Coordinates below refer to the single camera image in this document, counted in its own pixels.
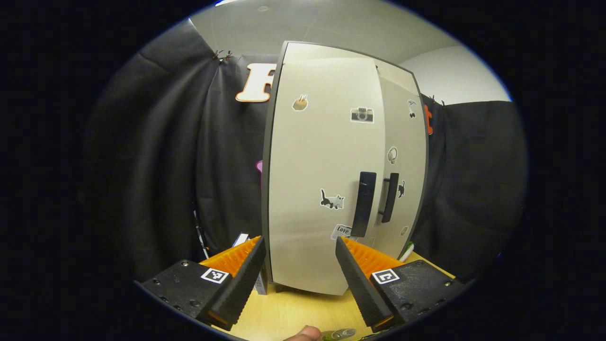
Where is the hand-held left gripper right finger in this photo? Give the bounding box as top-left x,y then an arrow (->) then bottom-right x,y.
335,236 -> 467,333

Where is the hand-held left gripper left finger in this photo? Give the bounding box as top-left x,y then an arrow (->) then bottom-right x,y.
141,235 -> 267,331

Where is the clear bottle with green label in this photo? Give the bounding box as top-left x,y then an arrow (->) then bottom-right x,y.
321,327 -> 357,341

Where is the grey white cabinet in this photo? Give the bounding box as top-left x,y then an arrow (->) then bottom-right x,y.
261,40 -> 430,297

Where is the white cabinet door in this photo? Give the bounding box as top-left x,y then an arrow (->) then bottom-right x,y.
267,57 -> 387,296
376,65 -> 429,262

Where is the white carton box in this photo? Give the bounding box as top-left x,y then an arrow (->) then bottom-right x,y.
232,232 -> 269,296

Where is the black backdrop cloth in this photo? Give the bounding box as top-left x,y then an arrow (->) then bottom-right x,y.
82,19 -> 529,286

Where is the white cable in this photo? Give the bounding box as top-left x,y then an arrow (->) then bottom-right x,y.
191,203 -> 210,260

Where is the black right door handle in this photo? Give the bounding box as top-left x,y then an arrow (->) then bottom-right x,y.
378,172 -> 400,224

